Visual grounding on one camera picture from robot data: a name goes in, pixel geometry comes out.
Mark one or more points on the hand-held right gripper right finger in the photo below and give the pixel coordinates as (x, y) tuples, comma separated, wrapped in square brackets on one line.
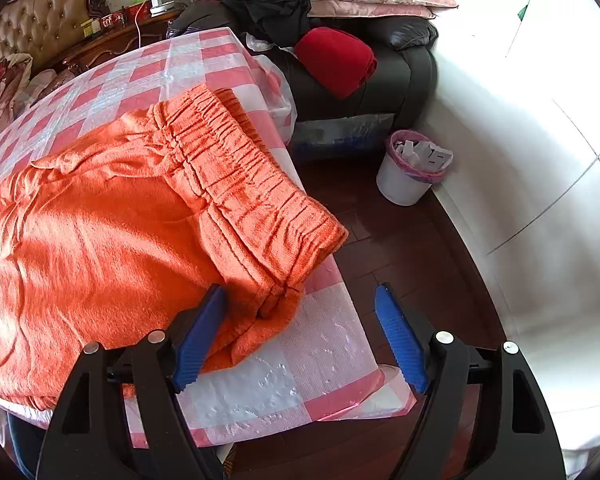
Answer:
[(400, 340)]

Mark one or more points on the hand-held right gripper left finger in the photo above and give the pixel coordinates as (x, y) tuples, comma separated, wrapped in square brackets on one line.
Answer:
[(200, 340)]

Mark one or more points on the orange pants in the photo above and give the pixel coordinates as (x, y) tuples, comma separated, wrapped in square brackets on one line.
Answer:
[(130, 220)]

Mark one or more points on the white trash bin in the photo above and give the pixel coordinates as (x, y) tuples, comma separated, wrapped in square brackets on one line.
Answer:
[(400, 185)]

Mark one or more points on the white cardboard box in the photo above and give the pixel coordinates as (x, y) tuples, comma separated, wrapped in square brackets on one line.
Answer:
[(435, 156)]

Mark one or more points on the clear plastic package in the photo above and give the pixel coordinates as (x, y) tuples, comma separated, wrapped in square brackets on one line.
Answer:
[(340, 132)]

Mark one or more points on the black leather armchair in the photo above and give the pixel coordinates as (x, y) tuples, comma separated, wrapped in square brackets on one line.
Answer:
[(405, 75)]

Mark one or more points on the pink checkered tablecloth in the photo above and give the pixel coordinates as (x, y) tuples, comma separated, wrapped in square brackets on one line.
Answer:
[(145, 65)]

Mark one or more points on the red folded cloth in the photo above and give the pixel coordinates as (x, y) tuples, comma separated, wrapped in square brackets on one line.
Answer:
[(335, 57)]

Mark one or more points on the white cloth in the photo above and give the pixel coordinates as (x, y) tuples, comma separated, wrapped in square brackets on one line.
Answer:
[(257, 45)]

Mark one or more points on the wooden nightstand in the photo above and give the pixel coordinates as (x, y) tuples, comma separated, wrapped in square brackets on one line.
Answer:
[(110, 40)]

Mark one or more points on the dark purple garment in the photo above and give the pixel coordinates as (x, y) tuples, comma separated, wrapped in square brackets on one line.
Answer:
[(200, 22)]

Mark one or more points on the pink floral quilt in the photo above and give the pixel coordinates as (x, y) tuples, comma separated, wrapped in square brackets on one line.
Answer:
[(0, 80)]

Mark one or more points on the flat pink floral pillow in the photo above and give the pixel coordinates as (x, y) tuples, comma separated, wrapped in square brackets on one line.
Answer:
[(380, 10)]

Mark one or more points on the red box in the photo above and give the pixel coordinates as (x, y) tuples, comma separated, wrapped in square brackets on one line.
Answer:
[(112, 20)]

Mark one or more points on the yellow green box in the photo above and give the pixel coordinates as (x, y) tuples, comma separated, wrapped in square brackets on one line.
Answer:
[(88, 27)]

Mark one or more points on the white charger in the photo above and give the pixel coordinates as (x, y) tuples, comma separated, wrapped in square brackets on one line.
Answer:
[(160, 8)]

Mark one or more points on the black clothes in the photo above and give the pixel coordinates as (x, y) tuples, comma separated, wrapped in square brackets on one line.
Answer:
[(275, 10)]

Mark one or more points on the tufted brown headboard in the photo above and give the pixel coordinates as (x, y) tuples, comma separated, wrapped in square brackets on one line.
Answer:
[(40, 20)]

